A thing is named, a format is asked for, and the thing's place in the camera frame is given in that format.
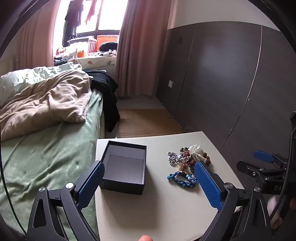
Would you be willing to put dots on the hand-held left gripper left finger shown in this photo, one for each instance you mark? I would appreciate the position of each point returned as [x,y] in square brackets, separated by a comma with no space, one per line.
[90,183]

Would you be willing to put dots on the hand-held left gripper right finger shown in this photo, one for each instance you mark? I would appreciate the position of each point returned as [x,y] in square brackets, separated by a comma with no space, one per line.
[208,187]

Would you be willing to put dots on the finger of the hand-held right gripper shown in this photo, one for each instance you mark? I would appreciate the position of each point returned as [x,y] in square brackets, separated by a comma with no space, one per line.
[245,166]
[263,156]

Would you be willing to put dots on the dark blue jewelry box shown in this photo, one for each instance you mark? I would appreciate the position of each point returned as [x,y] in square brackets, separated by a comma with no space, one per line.
[124,166]

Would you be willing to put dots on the person's right hand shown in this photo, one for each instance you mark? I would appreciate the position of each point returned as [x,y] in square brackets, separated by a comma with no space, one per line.
[274,208]

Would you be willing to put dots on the person's left hand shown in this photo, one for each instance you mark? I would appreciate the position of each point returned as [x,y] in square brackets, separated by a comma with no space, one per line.
[144,238]

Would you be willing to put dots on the green bed sheet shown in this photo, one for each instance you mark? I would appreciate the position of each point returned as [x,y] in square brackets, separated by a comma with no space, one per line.
[46,162]

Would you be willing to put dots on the flattened cardboard sheet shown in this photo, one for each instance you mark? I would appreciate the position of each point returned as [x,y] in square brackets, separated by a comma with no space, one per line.
[143,122]

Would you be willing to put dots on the dark grey wardrobe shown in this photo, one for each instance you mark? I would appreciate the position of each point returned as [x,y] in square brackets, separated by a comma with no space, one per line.
[219,81]

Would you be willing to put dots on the black clothes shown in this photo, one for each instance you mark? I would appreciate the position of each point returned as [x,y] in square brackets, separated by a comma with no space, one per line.
[106,92]

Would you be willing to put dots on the beige duvet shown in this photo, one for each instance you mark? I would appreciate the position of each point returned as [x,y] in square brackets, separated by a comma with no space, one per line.
[41,99]

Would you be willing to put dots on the leaf print cushion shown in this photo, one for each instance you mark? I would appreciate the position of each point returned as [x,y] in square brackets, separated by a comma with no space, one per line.
[97,61]

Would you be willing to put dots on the light green quilt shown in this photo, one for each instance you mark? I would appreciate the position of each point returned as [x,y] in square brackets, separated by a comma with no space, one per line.
[13,81]

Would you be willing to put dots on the small orange container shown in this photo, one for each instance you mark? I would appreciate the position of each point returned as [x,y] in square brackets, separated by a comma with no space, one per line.
[81,54]

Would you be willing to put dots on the black bag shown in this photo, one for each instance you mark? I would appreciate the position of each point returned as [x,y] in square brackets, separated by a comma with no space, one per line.
[108,46]

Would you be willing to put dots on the white slatted rack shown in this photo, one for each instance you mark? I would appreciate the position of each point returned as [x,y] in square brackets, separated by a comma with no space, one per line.
[81,44]

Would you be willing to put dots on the orange box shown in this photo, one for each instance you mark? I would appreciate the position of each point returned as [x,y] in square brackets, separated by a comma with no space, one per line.
[101,39]

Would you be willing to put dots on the wide pink curtain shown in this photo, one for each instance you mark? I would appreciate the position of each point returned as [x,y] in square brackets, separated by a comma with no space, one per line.
[143,46]

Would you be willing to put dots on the narrow pink curtain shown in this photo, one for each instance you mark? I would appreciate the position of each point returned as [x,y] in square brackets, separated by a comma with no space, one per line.
[34,41]

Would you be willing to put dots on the hanging dark garment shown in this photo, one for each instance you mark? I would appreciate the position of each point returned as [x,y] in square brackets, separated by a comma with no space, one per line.
[71,20]

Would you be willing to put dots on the window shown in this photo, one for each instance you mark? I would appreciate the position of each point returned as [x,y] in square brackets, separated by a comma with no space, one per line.
[108,16]

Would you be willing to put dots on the hanging pink garment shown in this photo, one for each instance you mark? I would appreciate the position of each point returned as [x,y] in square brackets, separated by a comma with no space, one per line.
[92,11]

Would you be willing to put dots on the white wall socket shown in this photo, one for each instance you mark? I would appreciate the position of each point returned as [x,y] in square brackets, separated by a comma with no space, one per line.
[170,83]

